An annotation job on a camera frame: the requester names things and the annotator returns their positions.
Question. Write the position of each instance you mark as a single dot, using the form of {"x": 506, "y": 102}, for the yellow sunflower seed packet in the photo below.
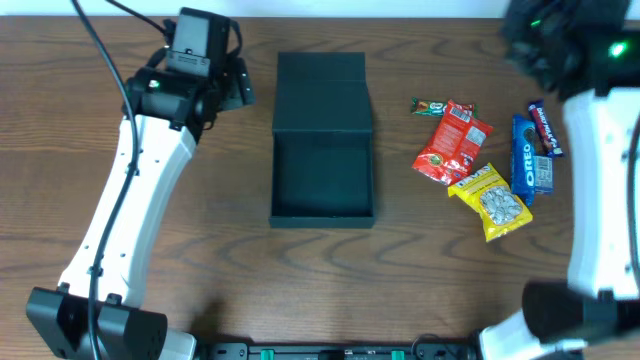
{"x": 489, "y": 195}

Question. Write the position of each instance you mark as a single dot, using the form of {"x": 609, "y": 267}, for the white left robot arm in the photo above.
{"x": 96, "y": 311}

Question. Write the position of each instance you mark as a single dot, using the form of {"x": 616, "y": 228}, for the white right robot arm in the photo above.
{"x": 583, "y": 51}

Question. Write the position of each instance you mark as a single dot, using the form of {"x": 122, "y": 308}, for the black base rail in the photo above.
{"x": 421, "y": 351}

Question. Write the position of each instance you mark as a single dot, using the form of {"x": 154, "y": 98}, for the blue Oreo packet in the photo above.
{"x": 531, "y": 174}

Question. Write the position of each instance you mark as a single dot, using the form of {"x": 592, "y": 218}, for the Cadbury Dairy Milk bar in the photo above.
{"x": 549, "y": 142}

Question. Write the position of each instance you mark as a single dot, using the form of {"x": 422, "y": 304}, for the black rectangular box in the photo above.
{"x": 322, "y": 128}

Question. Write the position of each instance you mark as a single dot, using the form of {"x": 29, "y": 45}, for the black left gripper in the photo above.
{"x": 241, "y": 82}

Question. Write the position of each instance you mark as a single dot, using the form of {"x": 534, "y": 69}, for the red snack packet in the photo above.
{"x": 449, "y": 154}

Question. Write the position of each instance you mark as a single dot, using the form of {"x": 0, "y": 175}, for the green red KitKat bar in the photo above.
{"x": 428, "y": 107}

